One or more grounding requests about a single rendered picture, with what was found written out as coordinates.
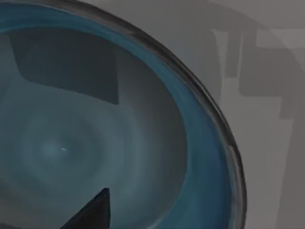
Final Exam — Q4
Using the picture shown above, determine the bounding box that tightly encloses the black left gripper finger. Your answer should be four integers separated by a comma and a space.
59, 187, 112, 229

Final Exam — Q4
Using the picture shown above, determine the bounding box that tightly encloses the blue and grey bowl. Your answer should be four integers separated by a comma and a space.
0, 0, 248, 229

